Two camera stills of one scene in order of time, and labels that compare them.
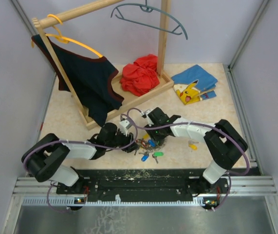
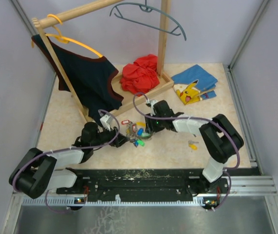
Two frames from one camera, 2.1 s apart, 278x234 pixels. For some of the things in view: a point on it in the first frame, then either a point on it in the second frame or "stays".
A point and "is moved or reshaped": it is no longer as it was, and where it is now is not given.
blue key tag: [152, 144] to [140, 131]
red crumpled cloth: [141, 76] stays
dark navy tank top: [90, 78] stays
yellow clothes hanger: [65, 40] stays
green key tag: [158, 154] to [141, 142]
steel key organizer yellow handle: [144, 144] is moved or reshaped
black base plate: [138, 184] stays
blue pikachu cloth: [194, 85] stays
